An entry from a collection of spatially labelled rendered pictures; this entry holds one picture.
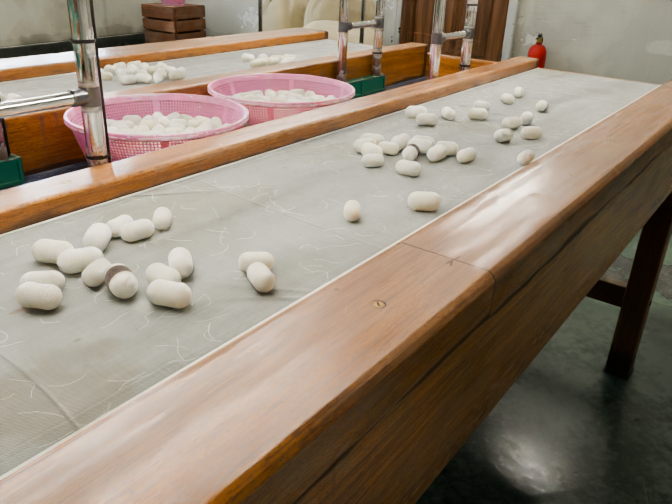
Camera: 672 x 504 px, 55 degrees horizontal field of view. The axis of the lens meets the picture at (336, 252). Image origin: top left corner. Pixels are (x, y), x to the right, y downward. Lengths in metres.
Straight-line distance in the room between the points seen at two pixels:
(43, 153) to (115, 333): 0.61
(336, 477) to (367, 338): 0.09
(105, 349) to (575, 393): 1.44
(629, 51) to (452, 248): 4.74
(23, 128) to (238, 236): 0.50
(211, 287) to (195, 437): 0.21
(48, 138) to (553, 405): 1.28
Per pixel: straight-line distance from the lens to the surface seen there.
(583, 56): 5.34
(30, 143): 1.07
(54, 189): 0.73
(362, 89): 1.61
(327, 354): 0.42
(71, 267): 0.58
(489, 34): 5.48
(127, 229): 0.63
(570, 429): 1.66
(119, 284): 0.53
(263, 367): 0.41
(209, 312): 0.51
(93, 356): 0.48
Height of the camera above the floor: 1.00
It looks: 25 degrees down
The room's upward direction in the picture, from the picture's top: 2 degrees clockwise
